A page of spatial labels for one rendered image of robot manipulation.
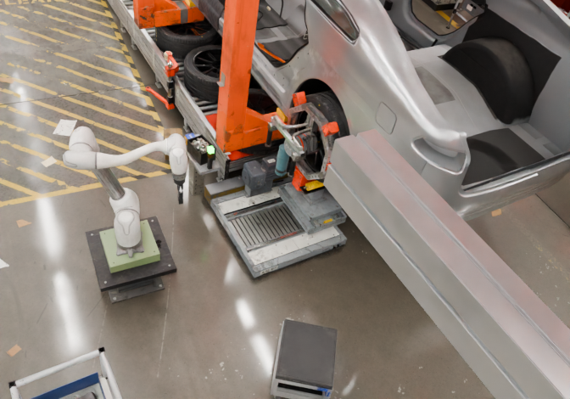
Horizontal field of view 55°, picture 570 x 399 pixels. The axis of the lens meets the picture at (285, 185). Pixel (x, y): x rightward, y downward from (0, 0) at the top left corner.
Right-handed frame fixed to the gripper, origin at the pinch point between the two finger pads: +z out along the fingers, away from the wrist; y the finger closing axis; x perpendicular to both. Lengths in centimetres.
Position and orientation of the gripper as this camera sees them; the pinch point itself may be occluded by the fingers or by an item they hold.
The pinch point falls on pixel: (181, 199)
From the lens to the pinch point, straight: 363.1
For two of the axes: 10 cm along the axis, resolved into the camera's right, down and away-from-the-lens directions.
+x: 9.6, -1.1, 2.4
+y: 2.5, 6.9, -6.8
